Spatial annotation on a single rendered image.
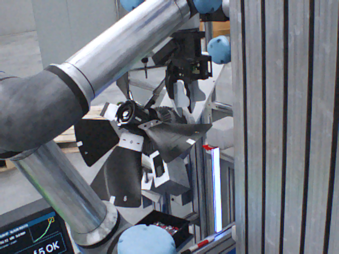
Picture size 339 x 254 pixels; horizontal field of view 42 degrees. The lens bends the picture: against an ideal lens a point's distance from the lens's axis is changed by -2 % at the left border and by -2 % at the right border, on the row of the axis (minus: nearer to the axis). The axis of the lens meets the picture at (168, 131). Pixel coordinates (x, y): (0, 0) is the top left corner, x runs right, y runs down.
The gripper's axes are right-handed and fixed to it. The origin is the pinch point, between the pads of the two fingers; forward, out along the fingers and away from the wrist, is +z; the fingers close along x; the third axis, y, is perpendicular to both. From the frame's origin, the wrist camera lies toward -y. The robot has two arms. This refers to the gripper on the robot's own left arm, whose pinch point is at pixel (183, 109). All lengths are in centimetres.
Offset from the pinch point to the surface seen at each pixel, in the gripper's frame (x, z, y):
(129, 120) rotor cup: 19, 22, -56
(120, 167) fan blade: 11, 39, -54
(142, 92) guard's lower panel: 95, 50, -158
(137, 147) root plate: 20, 34, -55
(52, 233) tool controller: -36.0, 23.8, -9.3
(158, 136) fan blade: 20, 25, -39
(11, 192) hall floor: 24, 143, -269
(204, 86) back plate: 58, 19, -56
